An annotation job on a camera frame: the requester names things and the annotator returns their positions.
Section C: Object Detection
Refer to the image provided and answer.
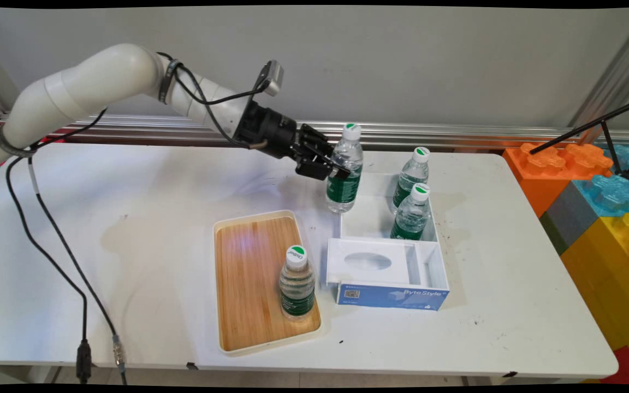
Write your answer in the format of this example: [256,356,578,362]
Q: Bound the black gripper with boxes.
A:
[234,101,351,182]

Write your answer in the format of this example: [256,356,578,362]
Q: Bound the water bottle with green label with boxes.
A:
[390,182,431,241]
[392,146,431,213]
[278,245,317,321]
[325,123,364,214]

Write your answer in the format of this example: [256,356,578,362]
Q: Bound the wooden tray with cream rim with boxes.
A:
[213,210,323,356]

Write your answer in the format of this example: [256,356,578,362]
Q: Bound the white box with blue side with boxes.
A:
[325,171,450,312]

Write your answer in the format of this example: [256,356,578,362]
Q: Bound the orange giant building block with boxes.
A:
[503,143,614,219]

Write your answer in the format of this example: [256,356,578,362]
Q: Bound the grey giant building block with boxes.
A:
[539,181,600,256]

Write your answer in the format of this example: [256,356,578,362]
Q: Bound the black tripod stand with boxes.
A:
[529,96,629,184]

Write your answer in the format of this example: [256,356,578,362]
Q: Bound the cyan giant building block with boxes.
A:
[571,143,629,219]

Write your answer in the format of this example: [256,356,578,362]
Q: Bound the yellow giant building block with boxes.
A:
[560,213,629,377]

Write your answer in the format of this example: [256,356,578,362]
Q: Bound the red giant building block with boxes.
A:
[598,346,629,385]

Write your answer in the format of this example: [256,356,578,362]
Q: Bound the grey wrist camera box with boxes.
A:
[257,60,285,98]

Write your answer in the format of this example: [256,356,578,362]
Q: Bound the aluminium frame rail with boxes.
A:
[0,112,629,149]

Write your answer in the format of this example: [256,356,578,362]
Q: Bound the black cable strap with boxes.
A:
[158,58,180,105]

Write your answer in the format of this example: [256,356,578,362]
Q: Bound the black cable with metal connector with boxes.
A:
[26,52,267,386]

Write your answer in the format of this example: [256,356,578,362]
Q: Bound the aluminium frame post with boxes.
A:
[568,10,629,145]

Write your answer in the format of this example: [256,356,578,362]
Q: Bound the grey cable strap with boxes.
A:
[0,124,38,159]

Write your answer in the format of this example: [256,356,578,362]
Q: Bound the black cable with black plug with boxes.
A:
[5,52,271,385]

